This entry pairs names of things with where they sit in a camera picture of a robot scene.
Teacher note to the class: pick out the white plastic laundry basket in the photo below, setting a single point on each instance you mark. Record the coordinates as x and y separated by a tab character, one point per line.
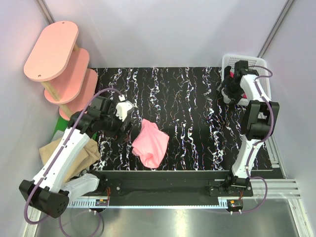
261	71

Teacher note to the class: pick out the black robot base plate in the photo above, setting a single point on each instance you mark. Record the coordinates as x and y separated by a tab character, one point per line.
203	182

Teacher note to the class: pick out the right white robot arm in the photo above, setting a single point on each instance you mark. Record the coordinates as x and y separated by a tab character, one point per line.
258	122

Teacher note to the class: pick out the pink t shirt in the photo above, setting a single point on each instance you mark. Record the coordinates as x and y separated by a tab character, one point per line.
150	145

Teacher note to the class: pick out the black garment in basket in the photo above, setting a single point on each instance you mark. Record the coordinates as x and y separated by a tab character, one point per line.
227	71

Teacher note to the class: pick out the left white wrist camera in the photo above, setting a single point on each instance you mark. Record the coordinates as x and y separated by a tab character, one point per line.
123	108

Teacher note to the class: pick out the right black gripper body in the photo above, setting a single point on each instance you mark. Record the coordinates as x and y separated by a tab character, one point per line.
233	92

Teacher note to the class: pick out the beige folded t shirt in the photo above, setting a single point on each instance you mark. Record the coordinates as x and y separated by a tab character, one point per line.
88	155

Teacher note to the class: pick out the green folded t shirt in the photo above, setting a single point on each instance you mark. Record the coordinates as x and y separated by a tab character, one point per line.
61	125

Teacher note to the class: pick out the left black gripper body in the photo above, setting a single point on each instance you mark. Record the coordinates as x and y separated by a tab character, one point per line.
115	125

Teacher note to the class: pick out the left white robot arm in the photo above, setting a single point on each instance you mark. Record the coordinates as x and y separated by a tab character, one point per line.
47	191

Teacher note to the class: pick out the magenta t shirt in basket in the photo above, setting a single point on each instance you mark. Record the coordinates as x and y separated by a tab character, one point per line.
232	75

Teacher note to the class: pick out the pink three-tier shelf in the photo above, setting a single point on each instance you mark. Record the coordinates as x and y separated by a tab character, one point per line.
61	67

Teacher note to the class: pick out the aluminium frame rail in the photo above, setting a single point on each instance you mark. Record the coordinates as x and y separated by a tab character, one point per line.
187	197

